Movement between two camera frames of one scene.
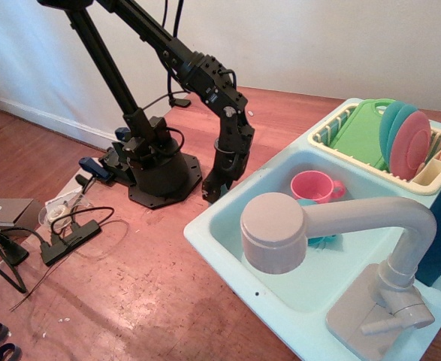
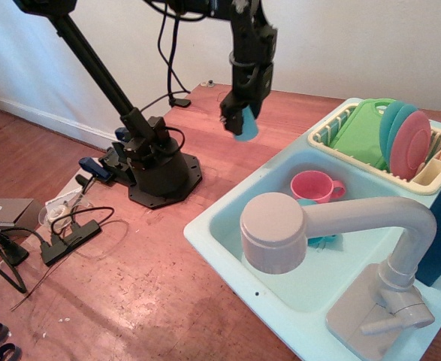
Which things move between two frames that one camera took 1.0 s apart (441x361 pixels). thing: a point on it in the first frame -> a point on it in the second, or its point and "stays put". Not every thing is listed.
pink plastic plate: (410, 145) stays put
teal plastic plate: (394, 113) stays put
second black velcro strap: (7, 352) stays put
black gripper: (232, 147) -> (252, 60)
